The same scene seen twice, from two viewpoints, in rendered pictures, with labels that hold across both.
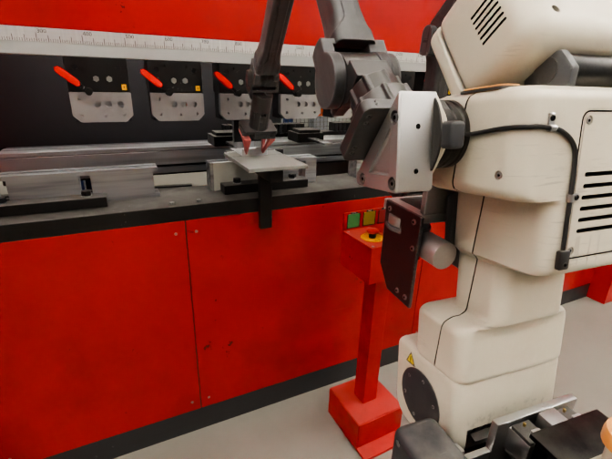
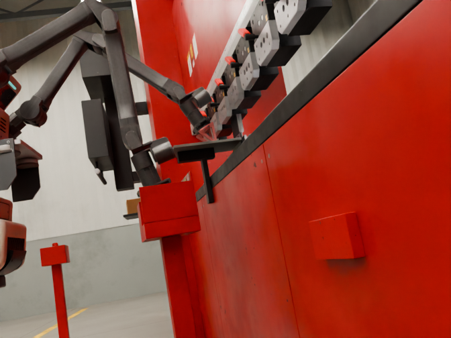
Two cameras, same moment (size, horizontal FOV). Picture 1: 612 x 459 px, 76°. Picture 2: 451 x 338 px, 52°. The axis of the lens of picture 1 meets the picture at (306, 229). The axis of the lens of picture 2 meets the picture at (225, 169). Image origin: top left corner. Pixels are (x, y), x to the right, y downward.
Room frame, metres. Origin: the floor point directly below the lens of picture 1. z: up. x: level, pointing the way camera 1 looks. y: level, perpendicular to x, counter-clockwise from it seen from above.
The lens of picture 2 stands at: (1.69, -1.59, 0.60)
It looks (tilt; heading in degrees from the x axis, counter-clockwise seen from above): 9 degrees up; 103
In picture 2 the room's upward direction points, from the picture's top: 10 degrees counter-clockwise
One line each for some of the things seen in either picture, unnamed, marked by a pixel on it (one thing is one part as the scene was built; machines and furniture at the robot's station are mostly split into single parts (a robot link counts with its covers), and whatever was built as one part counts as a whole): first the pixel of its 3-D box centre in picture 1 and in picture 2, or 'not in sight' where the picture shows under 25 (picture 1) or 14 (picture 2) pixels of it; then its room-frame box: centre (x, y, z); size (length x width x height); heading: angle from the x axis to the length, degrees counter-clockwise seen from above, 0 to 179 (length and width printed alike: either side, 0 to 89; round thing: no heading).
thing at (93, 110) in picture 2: not in sight; (98, 137); (0.29, 1.03, 1.42); 0.45 x 0.12 x 0.36; 113
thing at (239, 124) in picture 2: (248, 132); (237, 129); (1.35, 0.21, 1.06); 0.10 x 0.02 x 0.10; 117
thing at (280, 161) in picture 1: (263, 159); (204, 147); (1.21, 0.14, 1.00); 0.26 x 0.18 x 0.01; 27
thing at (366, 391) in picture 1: (371, 336); (183, 326); (1.16, -0.24, 0.39); 0.06 x 0.06 x 0.54; 29
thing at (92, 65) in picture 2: not in sight; (111, 122); (0.35, 1.11, 1.52); 0.51 x 0.25 x 0.85; 113
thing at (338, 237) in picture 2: not in sight; (333, 237); (1.66, -0.78, 0.58); 0.15 x 0.02 x 0.07; 117
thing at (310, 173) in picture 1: (263, 171); not in sight; (1.37, 0.16, 0.92); 0.39 x 0.06 x 0.10; 117
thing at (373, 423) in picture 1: (368, 413); not in sight; (1.14, -0.26, 0.06); 0.25 x 0.20 x 0.12; 29
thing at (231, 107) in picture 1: (239, 91); (230, 100); (1.33, 0.23, 1.19); 0.15 x 0.09 x 0.17; 117
